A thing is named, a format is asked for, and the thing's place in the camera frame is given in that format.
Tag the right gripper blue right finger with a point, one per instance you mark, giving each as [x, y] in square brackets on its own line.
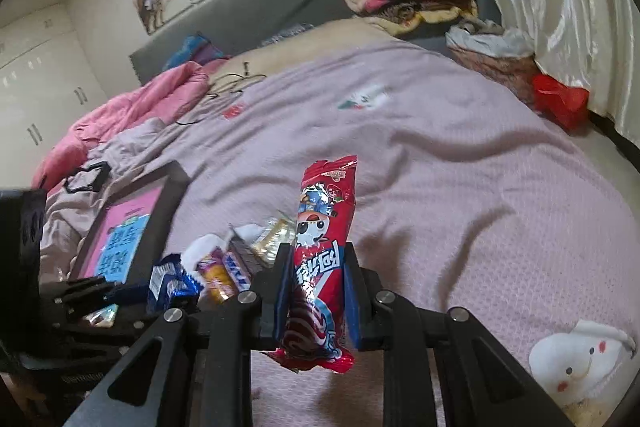
[440, 368]

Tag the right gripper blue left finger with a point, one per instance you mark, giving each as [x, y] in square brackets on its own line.
[194, 369]

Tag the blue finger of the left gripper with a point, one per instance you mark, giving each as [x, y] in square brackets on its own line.
[130, 323]
[94, 292]

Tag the blue biscuit packet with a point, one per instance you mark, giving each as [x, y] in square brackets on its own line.
[171, 286]

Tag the purple orange snack packet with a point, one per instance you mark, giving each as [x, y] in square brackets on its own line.
[217, 281]

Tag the brown chocolate bar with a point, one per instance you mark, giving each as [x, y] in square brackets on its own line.
[241, 263]

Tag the red lollipop snack packet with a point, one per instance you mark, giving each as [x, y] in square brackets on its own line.
[314, 329]

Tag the clear bag round pastry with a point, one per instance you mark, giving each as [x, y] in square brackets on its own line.
[277, 230]

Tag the clear bag reddish candy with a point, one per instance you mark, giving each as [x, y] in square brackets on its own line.
[103, 318]

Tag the pink children's book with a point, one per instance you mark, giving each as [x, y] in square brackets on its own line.
[110, 251]

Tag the dark cardboard box tray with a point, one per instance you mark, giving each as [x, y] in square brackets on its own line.
[173, 181]

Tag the lilac bed cover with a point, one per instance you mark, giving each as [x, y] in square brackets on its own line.
[465, 197]

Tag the pink quilt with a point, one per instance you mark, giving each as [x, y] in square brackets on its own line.
[167, 97]

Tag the white wardrobe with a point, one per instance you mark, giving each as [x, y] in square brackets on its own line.
[46, 85]

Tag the blue striped pillow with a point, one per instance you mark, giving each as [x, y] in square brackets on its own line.
[195, 48]

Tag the red plastic bag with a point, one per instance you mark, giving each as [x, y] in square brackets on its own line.
[567, 106]

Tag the basket with grey cloth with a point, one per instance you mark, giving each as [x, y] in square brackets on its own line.
[503, 55]

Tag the beige bed sheet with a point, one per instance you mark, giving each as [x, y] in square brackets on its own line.
[330, 38]

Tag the grey headboard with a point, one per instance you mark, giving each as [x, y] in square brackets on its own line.
[233, 26]

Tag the black plastic frame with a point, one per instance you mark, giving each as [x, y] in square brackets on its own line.
[88, 179]

